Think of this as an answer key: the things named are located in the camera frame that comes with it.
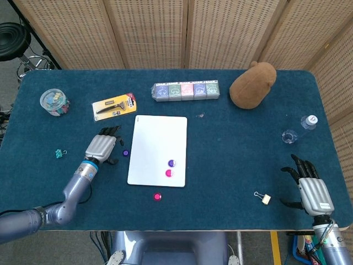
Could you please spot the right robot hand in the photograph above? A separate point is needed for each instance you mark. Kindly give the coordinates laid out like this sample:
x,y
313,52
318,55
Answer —
x,y
315,196

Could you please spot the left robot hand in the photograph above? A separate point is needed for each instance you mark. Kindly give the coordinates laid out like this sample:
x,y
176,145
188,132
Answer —
x,y
100,147

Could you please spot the plain purple round magnet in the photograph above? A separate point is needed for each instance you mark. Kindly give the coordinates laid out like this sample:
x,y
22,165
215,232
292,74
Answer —
x,y
125,152

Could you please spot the purple magnet with white mark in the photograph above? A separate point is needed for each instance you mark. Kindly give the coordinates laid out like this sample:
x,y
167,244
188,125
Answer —
x,y
172,163

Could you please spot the pink magnet with white mark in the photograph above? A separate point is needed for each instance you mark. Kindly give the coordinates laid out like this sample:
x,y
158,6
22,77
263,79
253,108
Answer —
x,y
169,173

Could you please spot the plain pink round magnet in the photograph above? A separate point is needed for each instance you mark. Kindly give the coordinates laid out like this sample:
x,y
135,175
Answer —
x,y
157,196

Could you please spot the grey robot base foot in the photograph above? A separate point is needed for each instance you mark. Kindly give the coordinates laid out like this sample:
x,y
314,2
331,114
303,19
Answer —
x,y
115,258
233,260

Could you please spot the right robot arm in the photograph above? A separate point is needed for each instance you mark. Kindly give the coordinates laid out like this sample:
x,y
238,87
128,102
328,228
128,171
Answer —
x,y
335,248

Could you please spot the white magnetic board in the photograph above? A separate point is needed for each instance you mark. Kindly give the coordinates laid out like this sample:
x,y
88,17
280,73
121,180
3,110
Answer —
x,y
154,143

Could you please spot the teal binder clip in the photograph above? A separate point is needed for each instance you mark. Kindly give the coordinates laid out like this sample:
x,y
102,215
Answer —
x,y
58,154

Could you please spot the razor in yellow blister pack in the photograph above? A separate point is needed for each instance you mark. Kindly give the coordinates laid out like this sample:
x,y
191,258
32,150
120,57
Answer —
x,y
124,106

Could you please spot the yellow binder clip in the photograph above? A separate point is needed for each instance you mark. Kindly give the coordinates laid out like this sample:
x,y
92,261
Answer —
x,y
266,199

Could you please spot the clear plastic water bottle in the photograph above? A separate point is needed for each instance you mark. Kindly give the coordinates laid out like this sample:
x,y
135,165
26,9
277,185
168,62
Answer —
x,y
290,137

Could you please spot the clear jar of binder clips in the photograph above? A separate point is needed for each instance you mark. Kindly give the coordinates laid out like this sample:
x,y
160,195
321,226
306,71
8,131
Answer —
x,y
53,100

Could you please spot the teal felt table cover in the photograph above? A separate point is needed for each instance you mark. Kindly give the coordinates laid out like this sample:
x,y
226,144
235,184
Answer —
x,y
226,154

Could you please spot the wrapped pack of five boxes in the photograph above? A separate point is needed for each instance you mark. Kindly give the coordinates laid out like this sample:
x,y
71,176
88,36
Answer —
x,y
187,91

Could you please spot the small metal paper clip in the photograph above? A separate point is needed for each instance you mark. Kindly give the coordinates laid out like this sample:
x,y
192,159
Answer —
x,y
200,115

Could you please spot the wicker folding screen panel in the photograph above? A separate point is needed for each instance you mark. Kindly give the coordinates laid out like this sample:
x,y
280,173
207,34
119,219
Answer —
x,y
154,33
339,91
77,33
226,30
309,36

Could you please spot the blue grey robot torso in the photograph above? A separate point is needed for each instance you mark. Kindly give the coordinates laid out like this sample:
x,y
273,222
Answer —
x,y
171,248

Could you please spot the brown plush toy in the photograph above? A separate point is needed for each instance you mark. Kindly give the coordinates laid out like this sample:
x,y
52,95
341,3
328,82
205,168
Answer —
x,y
251,88

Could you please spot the black stand pole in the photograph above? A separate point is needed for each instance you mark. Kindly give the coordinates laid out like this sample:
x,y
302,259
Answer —
x,y
36,38

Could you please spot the black stool with chrome base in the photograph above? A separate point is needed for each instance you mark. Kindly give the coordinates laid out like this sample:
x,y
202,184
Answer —
x,y
11,41

